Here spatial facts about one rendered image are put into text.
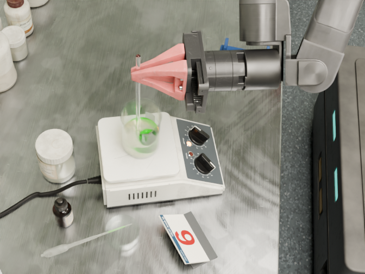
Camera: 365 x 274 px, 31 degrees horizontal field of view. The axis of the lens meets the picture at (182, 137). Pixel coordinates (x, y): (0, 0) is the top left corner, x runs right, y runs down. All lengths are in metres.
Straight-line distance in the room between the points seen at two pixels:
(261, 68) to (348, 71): 0.95
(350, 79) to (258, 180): 0.75
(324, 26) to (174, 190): 0.36
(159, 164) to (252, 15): 0.28
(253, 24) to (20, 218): 0.49
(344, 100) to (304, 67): 0.90
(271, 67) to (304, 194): 1.14
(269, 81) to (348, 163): 0.78
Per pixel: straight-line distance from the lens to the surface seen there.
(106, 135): 1.05
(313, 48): 0.88
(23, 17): 1.27
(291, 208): 1.97
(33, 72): 1.25
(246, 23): 0.90
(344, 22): 0.89
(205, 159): 1.05
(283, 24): 0.90
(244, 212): 1.09
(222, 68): 0.88
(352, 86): 1.80
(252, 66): 0.89
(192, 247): 1.03
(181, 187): 1.04
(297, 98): 2.20
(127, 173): 1.01
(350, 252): 1.54
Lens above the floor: 1.71
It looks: 57 degrees down
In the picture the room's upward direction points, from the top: 6 degrees clockwise
